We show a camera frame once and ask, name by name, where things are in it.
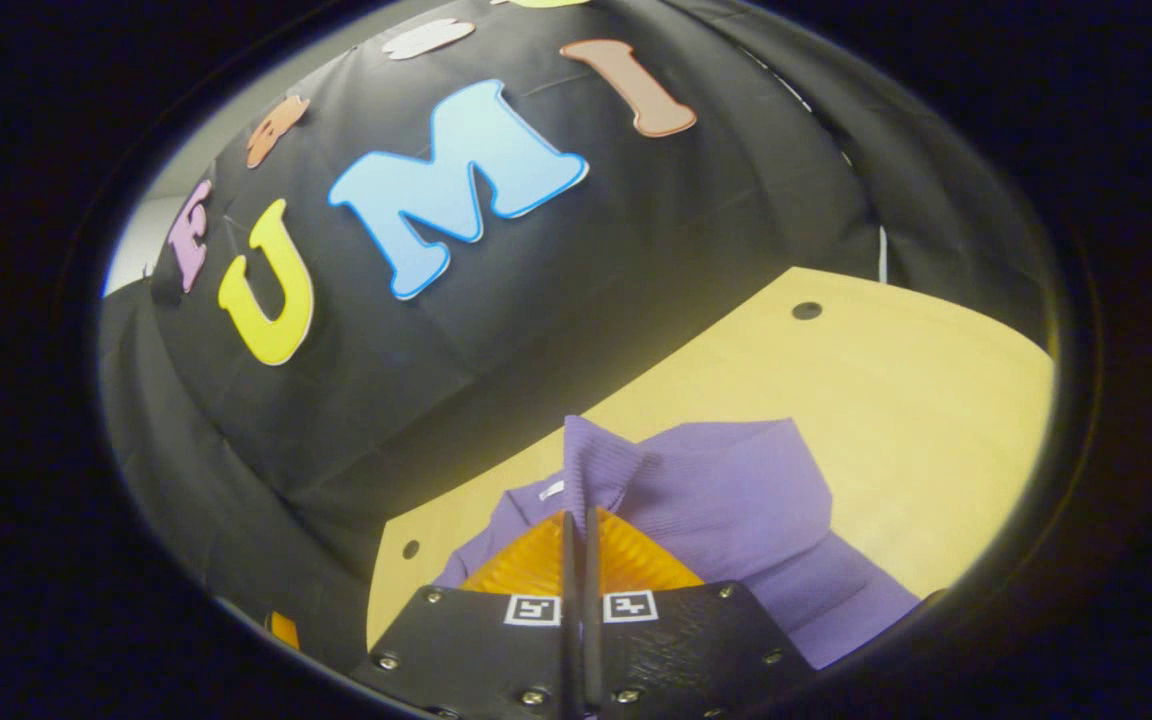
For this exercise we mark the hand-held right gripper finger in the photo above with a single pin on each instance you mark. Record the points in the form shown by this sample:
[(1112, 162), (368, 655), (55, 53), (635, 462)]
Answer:
[(570, 620), (592, 620)]

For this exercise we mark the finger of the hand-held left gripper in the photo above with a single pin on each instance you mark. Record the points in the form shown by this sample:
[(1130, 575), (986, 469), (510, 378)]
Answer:
[(284, 630)]

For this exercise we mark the purple button shirt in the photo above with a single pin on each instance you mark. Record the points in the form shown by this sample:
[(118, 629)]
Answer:
[(736, 490)]

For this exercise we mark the black backdrop cloth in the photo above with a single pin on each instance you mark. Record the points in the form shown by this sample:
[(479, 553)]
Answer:
[(586, 300)]

